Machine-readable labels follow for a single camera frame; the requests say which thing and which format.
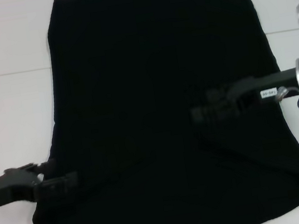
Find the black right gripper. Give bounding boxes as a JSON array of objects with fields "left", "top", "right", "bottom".
[{"left": 188, "top": 67, "right": 299, "bottom": 127}]

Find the black shirt with white print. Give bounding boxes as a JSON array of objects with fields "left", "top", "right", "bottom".
[{"left": 0, "top": 0, "right": 299, "bottom": 224}]

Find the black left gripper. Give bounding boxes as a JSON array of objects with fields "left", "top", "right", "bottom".
[{"left": 0, "top": 156, "right": 81, "bottom": 210}]

